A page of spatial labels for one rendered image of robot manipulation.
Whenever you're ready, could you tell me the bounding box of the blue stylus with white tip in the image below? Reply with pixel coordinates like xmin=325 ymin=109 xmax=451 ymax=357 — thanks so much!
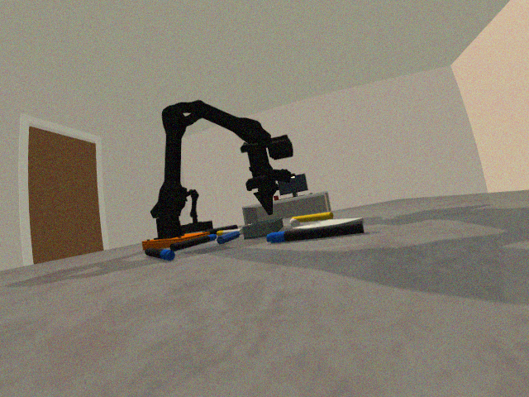
xmin=217 ymin=231 xmax=241 ymax=244

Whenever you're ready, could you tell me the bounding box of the yellow cylinder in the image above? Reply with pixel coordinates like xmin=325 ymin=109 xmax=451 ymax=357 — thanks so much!
xmin=292 ymin=213 xmax=333 ymax=222

